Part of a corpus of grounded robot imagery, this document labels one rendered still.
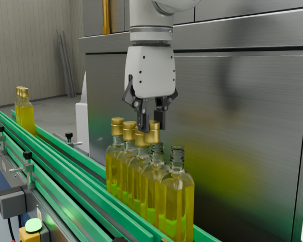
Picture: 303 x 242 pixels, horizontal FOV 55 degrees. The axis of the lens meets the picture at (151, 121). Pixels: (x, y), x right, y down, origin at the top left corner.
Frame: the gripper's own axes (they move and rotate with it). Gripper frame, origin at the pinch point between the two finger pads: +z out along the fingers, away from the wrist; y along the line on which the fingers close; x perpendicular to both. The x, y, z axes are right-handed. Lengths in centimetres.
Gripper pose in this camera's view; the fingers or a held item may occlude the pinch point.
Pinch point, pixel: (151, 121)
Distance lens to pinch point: 60.5
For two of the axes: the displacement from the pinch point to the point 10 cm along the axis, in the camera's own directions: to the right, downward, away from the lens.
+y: -8.0, 1.3, -5.8
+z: 0.0, 9.8, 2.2
